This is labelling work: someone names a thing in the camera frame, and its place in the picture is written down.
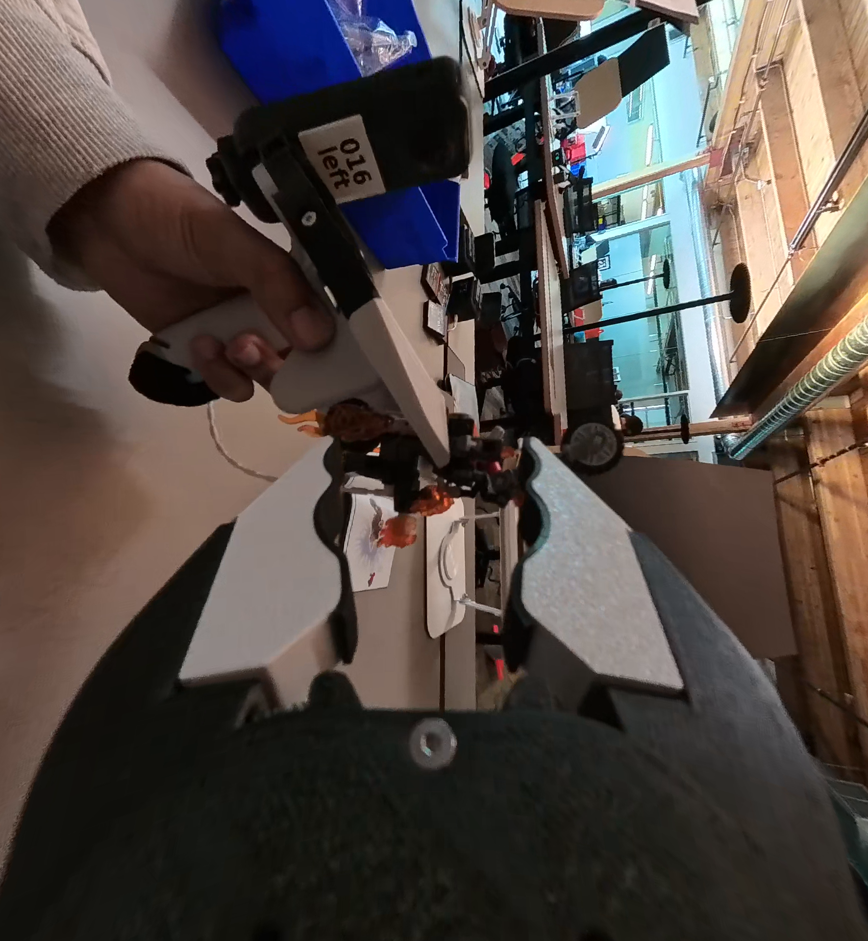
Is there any clear plastic bag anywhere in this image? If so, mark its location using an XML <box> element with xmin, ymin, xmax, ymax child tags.
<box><xmin>327</xmin><ymin>0</ymin><xmax>420</xmax><ymax>74</ymax></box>

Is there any lego instruction booklet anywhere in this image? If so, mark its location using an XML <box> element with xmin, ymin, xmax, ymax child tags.
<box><xmin>342</xmin><ymin>493</ymin><xmax>399</xmax><ymax>594</ymax></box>

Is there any long black pole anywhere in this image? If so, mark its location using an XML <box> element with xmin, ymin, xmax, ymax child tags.
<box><xmin>481</xmin><ymin>7</ymin><xmax>699</xmax><ymax>100</ymax></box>

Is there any silver ventilation duct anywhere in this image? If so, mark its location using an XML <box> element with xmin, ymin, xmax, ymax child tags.
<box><xmin>720</xmin><ymin>294</ymin><xmax>868</xmax><ymax>463</ymax></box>

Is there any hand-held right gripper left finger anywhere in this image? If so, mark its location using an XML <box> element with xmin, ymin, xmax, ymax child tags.
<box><xmin>178</xmin><ymin>448</ymin><xmax>359</xmax><ymax>710</ymax></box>

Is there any white metal stand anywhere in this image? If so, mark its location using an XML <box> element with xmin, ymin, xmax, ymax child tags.
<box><xmin>425</xmin><ymin>496</ymin><xmax>524</xmax><ymax>641</ymax></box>

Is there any person's left forearm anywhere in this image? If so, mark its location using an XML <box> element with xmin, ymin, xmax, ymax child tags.
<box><xmin>0</xmin><ymin>0</ymin><xmax>188</xmax><ymax>291</ymax></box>

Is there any blue plastic bin white tag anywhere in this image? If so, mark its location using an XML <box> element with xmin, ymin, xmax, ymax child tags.
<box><xmin>217</xmin><ymin>0</ymin><xmax>462</xmax><ymax>269</ymax></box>

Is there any black pole round base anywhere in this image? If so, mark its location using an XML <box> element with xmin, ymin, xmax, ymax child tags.
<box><xmin>599</xmin><ymin>257</ymin><xmax>675</xmax><ymax>293</ymax></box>
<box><xmin>565</xmin><ymin>262</ymin><xmax>753</xmax><ymax>343</ymax></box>

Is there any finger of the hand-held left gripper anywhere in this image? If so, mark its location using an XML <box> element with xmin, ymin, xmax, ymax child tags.
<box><xmin>346</xmin><ymin>296</ymin><xmax>454</xmax><ymax>471</ymax></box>

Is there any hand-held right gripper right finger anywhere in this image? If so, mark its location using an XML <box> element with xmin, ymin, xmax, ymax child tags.
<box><xmin>502</xmin><ymin>436</ymin><xmax>686</xmax><ymax>707</ymax></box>

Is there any person's left hand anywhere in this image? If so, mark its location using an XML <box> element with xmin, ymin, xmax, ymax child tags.
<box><xmin>46</xmin><ymin>158</ymin><xmax>341</xmax><ymax>404</ymax></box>

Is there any lego motorcycle model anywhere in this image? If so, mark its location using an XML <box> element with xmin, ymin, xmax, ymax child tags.
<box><xmin>206</xmin><ymin>397</ymin><xmax>626</xmax><ymax>548</ymax></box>

